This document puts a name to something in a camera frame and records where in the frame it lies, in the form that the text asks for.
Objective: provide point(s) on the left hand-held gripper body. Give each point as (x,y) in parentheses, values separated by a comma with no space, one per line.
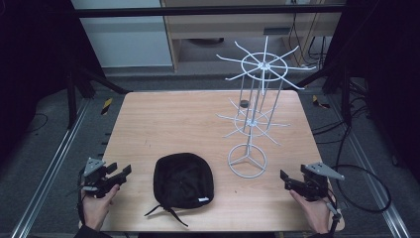
(95,178)

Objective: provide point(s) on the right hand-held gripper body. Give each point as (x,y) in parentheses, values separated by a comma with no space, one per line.
(313,185)

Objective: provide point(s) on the black hat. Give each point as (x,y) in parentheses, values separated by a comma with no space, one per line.
(183,180)

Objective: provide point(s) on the person's right hand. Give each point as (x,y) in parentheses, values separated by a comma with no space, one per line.
(313,211)

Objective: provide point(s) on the person's left hand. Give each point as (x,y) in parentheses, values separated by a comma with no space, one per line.
(95,208)

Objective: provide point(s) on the yellow black striped tape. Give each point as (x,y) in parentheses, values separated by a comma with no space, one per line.
(318,101)
(106,105)

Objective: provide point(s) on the black tripod stand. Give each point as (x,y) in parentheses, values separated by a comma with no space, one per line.
(346,99)
(71,99)

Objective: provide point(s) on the small black round object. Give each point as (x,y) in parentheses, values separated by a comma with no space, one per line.
(244,103)

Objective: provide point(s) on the white cabinet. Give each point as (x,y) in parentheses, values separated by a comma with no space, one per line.
(128,43)

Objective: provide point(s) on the black curtain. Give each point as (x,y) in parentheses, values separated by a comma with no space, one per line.
(29,66)
(389,66)

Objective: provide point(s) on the light wooden desk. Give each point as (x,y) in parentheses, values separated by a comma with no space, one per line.
(231,28)

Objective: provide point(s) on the black horizontal bar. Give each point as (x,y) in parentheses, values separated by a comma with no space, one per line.
(165,12)

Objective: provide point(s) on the metal floor rail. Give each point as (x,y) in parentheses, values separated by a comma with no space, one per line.
(52,165)
(373,178)

